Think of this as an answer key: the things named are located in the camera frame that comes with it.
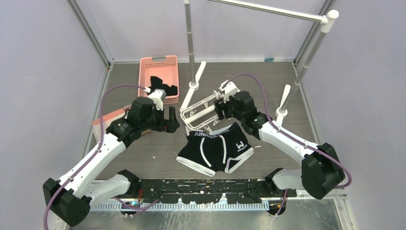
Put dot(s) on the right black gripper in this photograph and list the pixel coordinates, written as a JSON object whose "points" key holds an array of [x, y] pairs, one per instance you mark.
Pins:
{"points": [[218, 105]]}

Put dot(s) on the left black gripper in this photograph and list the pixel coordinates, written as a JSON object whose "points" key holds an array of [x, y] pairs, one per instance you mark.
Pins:
{"points": [[169, 126]]}

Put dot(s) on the white clip hanger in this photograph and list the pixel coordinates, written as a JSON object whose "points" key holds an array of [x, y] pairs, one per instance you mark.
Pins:
{"points": [[200, 115]]}

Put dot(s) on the black boxer briefs white trim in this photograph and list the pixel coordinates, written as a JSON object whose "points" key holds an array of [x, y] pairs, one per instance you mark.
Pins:
{"points": [[224, 150]]}

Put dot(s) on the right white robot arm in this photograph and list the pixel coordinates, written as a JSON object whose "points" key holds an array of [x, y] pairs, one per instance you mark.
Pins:
{"points": [[320, 170]]}

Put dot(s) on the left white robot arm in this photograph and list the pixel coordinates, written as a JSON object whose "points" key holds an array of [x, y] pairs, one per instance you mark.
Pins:
{"points": [[73, 195]]}

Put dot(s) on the small teal clip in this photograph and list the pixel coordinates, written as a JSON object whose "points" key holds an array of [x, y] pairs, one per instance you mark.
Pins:
{"points": [[269, 59]]}

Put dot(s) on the black garment in basket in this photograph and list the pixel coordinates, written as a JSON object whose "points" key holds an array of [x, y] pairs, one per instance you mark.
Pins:
{"points": [[157, 83]]}

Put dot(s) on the pink plastic basket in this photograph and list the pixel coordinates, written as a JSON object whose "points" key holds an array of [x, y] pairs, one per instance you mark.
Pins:
{"points": [[161, 73]]}

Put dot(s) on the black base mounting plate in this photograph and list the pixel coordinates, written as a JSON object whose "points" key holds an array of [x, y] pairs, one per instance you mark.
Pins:
{"points": [[204, 191]]}

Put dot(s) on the pink checked cloth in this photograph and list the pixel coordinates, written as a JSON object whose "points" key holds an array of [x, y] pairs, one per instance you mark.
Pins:
{"points": [[107, 120]]}

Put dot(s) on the silver clothes rack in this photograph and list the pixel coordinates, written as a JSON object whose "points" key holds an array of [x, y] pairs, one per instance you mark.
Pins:
{"points": [[239, 43]]}

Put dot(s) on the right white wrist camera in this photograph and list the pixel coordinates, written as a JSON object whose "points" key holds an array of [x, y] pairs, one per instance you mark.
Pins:
{"points": [[228, 89]]}

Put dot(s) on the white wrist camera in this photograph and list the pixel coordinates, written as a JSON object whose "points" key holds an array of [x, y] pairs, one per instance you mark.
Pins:
{"points": [[157, 96], [228, 89]]}

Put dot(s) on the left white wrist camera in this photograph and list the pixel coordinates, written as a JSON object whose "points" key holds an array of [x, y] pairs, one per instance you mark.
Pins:
{"points": [[157, 96]]}

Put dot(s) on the aluminium frame post right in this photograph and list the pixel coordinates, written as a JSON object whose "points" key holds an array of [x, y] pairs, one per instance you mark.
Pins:
{"points": [[326, 6]]}

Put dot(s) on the aluminium frame post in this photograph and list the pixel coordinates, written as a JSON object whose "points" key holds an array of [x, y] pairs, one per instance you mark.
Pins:
{"points": [[326, 6], [86, 19]]}

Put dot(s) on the aluminium frame post left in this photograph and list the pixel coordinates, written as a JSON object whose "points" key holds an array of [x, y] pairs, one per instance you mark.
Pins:
{"points": [[86, 19]]}

